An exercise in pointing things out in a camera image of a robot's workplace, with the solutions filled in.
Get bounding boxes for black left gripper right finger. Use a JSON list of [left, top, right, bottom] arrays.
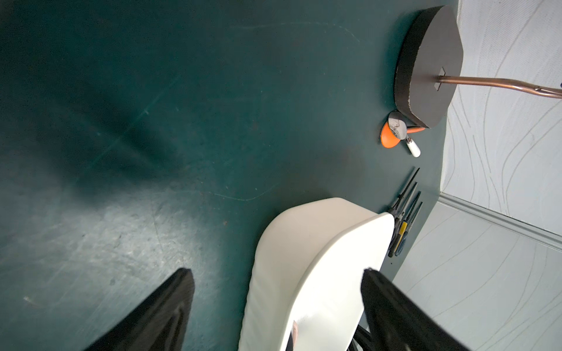
[[359, 269, 467, 351]]

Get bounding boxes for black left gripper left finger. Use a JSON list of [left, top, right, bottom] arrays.
[[87, 268, 196, 350]]

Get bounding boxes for blue handled scissors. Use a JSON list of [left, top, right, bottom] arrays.
[[392, 202, 423, 256]]

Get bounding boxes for yellow handled scissors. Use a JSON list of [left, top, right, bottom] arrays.
[[387, 191, 423, 257]]

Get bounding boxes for black handled steel scissors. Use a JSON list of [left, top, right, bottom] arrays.
[[389, 182, 418, 247]]

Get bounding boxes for white storage box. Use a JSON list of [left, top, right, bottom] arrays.
[[239, 197, 395, 350]]

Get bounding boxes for all black scissors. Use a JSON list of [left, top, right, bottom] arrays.
[[387, 168, 420, 216]]

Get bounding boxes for orange spoon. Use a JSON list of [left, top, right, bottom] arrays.
[[380, 122, 424, 149]]

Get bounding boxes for green table mat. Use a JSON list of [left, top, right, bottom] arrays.
[[1, 1, 446, 350]]

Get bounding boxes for bronze jewelry tree stand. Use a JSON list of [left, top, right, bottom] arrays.
[[394, 6, 561, 129]]

